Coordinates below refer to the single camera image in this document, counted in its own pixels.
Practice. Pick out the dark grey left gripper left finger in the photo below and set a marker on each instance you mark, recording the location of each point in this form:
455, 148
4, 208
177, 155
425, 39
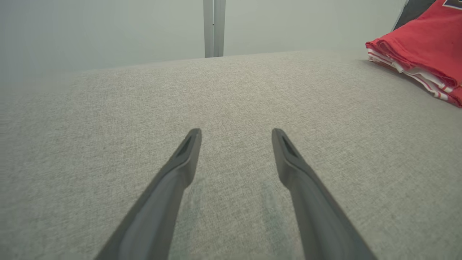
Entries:
151, 224

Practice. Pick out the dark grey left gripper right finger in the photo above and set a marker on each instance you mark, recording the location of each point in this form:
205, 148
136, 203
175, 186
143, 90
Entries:
325, 231

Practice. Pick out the red shirt with white sleeves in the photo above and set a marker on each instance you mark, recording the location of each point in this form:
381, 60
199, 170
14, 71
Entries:
422, 36

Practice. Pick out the dark grey fabric object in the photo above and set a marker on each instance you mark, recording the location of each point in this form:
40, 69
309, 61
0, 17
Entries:
415, 11

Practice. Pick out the grey partition post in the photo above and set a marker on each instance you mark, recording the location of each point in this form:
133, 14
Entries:
208, 25
219, 25

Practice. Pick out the slanted grey post with foot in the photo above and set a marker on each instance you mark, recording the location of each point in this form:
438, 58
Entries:
400, 14

